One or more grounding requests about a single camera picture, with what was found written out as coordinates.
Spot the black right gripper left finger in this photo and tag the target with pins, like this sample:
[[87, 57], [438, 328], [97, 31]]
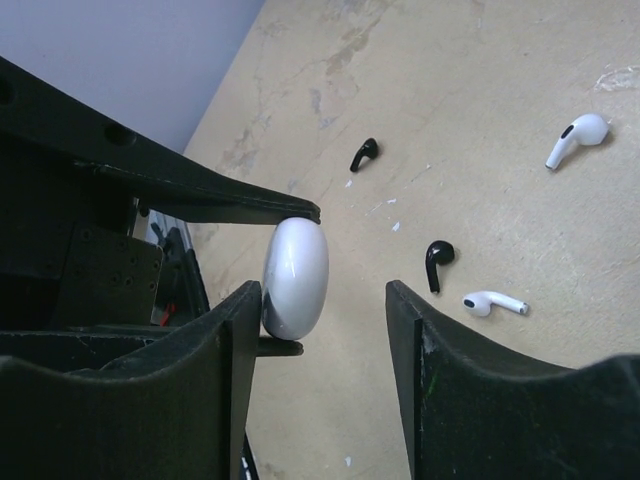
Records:
[[169, 404]]

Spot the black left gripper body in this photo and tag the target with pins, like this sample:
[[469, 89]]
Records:
[[79, 251]]

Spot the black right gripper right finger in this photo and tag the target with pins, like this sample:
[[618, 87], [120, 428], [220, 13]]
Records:
[[474, 409]]

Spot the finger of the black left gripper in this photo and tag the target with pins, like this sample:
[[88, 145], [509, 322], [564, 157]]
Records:
[[273, 347], [62, 130]]

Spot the white earbud charging case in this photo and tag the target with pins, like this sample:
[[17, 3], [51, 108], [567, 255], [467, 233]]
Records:
[[295, 279]]

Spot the white earbud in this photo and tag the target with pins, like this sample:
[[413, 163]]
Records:
[[480, 303], [589, 129]]

